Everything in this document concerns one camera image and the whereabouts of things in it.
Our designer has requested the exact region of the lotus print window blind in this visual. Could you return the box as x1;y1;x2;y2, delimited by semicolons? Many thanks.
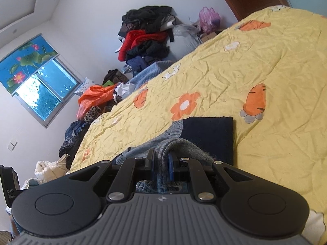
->
0;33;60;97

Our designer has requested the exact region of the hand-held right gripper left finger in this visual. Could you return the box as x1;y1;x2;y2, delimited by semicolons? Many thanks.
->
67;148;155;202

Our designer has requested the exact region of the leopard print cloth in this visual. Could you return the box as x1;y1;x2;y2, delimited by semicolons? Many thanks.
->
84;106;103;124

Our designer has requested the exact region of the purple plastic bag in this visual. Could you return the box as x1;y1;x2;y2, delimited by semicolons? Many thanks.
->
199;6;221;33

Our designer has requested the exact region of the dark floral garment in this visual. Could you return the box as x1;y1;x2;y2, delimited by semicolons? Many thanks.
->
59;120;90;169

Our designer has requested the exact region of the grey sweater with navy sleeves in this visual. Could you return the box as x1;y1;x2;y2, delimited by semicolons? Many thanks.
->
112;117;234;194

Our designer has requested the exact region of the light blue knit garment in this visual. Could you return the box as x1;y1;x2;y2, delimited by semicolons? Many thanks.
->
123;61;174;88

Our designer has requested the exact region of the cream cloth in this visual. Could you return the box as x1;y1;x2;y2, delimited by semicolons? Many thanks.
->
22;154;71;190

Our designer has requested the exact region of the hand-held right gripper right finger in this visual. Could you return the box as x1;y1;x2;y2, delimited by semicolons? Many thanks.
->
167;151;254;202

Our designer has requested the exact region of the clear plastic bag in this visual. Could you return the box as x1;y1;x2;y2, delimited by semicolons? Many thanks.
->
172;23;203;57

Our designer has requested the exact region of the white patterned pillow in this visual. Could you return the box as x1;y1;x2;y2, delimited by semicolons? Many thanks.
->
74;77;94;96

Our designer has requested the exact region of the white crumpled plastic bag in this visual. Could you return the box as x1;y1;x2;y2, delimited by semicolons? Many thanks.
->
114;82;136;104

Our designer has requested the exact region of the dark brown cloth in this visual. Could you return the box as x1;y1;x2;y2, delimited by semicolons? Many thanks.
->
103;69;128;86

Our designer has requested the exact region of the yellow quilt with orange print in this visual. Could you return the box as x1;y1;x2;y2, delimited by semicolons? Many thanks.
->
68;5;327;245

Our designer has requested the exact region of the orange plastic bag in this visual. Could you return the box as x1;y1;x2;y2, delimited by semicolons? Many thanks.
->
77;85;119;121

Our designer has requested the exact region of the sliding glass window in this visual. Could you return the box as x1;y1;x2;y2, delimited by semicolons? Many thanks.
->
14;56;83;129

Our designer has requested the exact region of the pile of clothes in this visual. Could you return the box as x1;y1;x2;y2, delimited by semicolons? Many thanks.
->
118;5;177;72

